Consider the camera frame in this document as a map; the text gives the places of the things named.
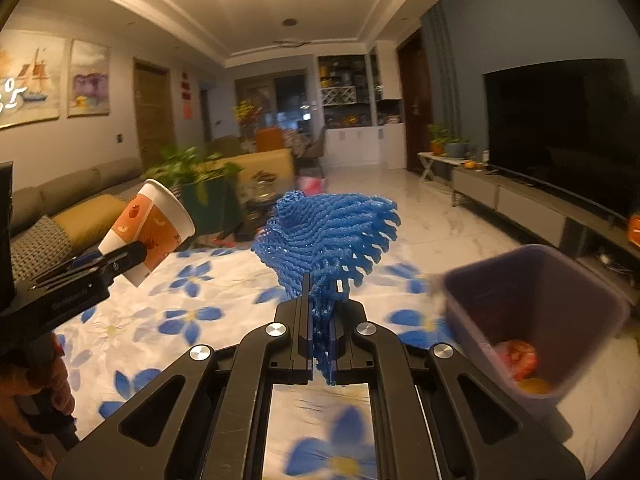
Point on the pink bag on floor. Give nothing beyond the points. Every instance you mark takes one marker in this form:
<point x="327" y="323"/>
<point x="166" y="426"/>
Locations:
<point x="311" y="185"/>

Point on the glass balcony door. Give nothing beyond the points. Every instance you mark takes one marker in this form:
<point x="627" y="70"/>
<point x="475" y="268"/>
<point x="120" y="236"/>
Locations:
<point x="290" y="100"/>

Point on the grey television cabinet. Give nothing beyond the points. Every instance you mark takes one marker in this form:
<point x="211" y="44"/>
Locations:
<point x="500" y="195"/>

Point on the white display cabinet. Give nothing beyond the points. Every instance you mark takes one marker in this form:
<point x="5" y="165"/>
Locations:
<point x="350" y="145"/>

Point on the red wall decorations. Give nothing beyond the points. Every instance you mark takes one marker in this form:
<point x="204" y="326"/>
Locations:
<point x="186" y="95"/>

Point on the dark coffee table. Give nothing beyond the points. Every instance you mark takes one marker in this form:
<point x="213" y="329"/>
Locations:
<point x="255" y="210"/>

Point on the small orange paper cup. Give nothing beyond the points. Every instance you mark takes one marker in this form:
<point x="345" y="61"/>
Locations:
<point x="150" y="225"/>

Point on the black flat television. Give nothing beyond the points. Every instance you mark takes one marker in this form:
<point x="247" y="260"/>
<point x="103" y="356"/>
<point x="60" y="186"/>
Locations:
<point x="565" y="135"/>

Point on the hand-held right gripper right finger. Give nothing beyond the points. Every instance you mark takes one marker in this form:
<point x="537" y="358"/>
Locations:
<point x="340" y="360"/>

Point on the round ceiling light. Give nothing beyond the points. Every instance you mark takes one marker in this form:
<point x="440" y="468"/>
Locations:
<point x="290" y="22"/>

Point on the oranges on cabinet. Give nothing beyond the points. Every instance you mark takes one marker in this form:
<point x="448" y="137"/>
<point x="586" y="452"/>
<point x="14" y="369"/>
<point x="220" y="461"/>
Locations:
<point x="472" y="164"/>

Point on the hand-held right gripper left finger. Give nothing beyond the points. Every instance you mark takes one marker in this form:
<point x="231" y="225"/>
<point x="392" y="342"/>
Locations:
<point x="303" y="320"/>

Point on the grey plastic bin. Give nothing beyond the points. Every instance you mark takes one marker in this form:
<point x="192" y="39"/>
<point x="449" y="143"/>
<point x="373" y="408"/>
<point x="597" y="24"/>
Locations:
<point x="525" y="285"/>

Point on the small orange gadget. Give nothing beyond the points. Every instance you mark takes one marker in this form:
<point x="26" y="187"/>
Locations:
<point x="634" y="230"/>

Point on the teal planter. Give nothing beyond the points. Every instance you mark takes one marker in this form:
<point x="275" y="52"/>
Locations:
<point x="215" y="210"/>

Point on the white side table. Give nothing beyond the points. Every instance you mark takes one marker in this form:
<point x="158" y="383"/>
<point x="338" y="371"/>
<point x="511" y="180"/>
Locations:
<point x="435" y="160"/>

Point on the grey sofa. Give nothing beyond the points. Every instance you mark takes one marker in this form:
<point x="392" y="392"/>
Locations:
<point x="60" y="185"/>

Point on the red white plastic bag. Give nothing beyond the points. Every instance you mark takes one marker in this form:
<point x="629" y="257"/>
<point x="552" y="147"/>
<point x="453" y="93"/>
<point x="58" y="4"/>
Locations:
<point x="517" y="360"/>

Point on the green pothos plant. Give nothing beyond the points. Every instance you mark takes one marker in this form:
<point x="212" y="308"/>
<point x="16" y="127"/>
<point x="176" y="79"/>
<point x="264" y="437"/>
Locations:
<point x="185" y="167"/>

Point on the blue floral tablecloth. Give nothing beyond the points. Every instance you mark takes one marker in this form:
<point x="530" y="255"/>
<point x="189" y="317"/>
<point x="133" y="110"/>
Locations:
<point x="150" y="340"/>

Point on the plant in orange pot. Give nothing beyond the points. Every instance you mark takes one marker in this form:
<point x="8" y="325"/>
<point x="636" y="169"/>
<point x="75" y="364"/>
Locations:
<point x="437" y="146"/>

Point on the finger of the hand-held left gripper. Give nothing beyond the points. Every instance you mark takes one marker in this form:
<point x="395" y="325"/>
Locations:
<point x="115" y="260"/>

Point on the sailboat painting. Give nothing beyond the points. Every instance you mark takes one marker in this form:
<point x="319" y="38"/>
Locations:
<point x="30" y="80"/>

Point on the purple painting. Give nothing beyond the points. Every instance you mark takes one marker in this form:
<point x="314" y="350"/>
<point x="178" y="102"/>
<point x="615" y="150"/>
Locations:
<point x="89" y="80"/>

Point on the yellow flowers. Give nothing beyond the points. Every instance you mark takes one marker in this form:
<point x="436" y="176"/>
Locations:
<point x="245" y="111"/>

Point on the yellow cushion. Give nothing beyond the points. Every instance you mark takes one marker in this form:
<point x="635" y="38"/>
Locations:
<point x="90" y="220"/>

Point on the blue foam net sleeve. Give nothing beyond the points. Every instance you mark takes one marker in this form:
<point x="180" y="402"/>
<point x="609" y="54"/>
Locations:
<point x="325" y="240"/>

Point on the light wooden door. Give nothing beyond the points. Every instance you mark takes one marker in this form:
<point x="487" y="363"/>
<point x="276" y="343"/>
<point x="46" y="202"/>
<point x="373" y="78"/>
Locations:
<point x="152" y="110"/>

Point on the orange chair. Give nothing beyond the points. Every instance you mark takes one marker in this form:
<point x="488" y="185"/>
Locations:
<point x="269" y="140"/>

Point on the large houndstooth cushion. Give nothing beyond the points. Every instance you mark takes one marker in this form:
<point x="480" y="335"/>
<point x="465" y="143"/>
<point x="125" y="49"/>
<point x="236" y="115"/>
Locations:
<point x="40" y="245"/>

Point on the ceiling lamp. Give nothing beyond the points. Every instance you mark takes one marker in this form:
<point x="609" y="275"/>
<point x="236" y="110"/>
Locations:
<point x="291" y="43"/>

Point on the person's left hand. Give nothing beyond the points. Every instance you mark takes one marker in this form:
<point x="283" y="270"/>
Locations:
<point x="35" y="380"/>

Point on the plant in blue pot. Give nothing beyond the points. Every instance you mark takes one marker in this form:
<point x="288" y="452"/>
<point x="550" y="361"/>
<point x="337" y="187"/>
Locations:
<point x="456" y="150"/>

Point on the fruit plate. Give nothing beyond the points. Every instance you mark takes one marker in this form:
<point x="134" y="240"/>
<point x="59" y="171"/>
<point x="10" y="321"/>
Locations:
<point x="263" y="177"/>

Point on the dark wooden door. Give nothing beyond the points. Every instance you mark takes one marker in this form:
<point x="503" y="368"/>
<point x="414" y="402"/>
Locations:
<point x="415" y="105"/>

